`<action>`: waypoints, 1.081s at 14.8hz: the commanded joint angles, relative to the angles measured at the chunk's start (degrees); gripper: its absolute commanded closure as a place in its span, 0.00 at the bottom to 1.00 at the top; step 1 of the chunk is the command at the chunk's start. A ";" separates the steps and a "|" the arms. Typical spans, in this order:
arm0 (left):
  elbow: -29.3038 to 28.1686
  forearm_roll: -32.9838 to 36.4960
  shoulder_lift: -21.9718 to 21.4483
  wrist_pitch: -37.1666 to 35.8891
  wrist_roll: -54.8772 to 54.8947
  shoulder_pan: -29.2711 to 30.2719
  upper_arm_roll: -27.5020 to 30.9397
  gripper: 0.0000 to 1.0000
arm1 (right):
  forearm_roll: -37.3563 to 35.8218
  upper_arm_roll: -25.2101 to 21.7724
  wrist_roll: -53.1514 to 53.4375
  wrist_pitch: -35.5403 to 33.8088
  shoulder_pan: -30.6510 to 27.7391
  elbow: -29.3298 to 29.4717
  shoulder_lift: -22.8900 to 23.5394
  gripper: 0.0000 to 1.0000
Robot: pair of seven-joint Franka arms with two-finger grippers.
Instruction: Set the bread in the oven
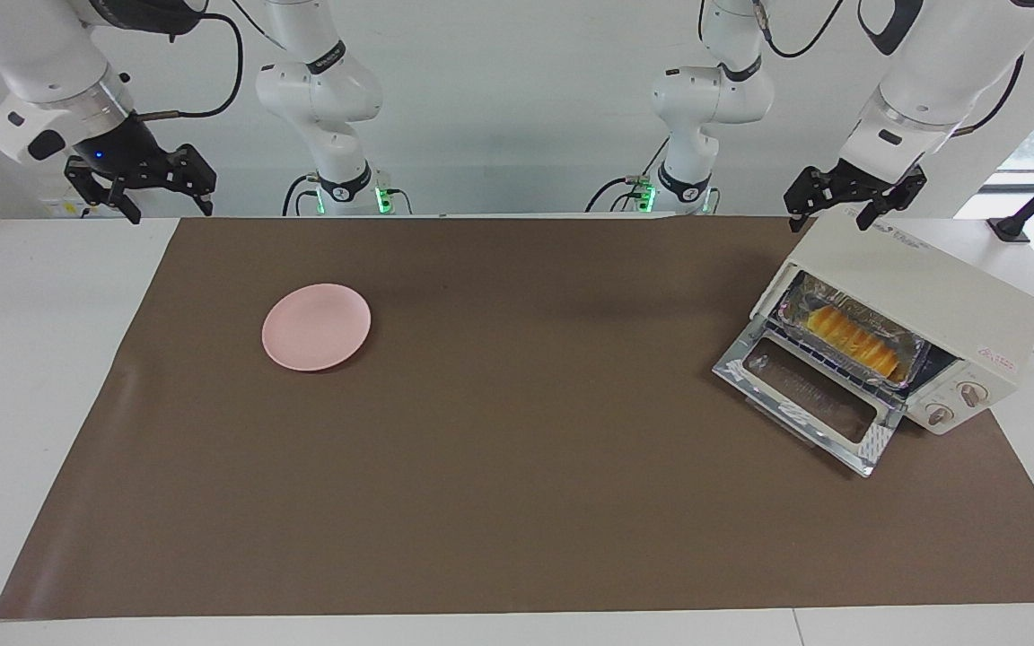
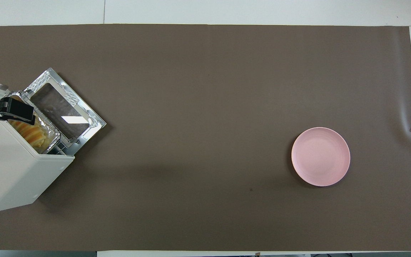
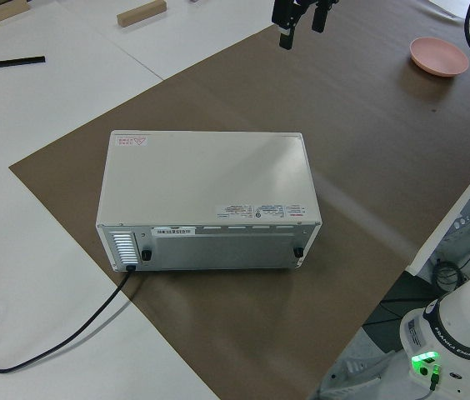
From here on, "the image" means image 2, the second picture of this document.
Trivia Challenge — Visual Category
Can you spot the yellow ridged bread loaf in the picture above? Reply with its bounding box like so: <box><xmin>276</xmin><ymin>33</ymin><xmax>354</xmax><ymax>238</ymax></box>
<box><xmin>9</xmin><ymin>120</ymin><xmax>47</xmax><ymax>148</ymax></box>

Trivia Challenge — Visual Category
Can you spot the aluminium foil tray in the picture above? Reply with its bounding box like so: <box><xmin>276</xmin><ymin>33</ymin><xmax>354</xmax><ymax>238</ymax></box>
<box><xmin>4</xmin><ymin>90</ymin><xmax>61</xmax><ymax>154</ymax></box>

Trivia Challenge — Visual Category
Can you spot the cream toaster oven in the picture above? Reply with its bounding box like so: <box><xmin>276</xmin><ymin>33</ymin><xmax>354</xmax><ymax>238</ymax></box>
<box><xmin>0</xmin><ymin>89</ymin><xmax>76</xmax><ymax>214</ymax></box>

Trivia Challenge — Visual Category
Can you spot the glass oven door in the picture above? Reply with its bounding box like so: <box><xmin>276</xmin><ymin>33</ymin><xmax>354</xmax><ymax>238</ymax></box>
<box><xmin>24</xmin><ymin>68</ymin><xmax>107</xmax><ymax>156</ymax></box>

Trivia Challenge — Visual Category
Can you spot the pink round plate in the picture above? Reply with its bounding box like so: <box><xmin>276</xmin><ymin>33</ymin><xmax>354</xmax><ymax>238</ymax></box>
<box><xmin>291</xmin><ymin>127</ymin><xmax>351</xmax><ymax>187</ymax></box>

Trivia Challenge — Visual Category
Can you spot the brown table mat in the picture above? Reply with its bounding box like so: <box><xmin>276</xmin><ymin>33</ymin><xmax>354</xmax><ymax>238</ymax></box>
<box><xmin>0</xmin><ymin>24</ymin><xmax>411</xmax><ymax>251</ymax></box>

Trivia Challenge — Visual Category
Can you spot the oven wire rack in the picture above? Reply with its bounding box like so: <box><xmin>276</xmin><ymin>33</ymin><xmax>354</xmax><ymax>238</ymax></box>
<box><xmin>45</xmin><ymin>137</ymin><xmax>81</xmax><ymax>156</ymax></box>

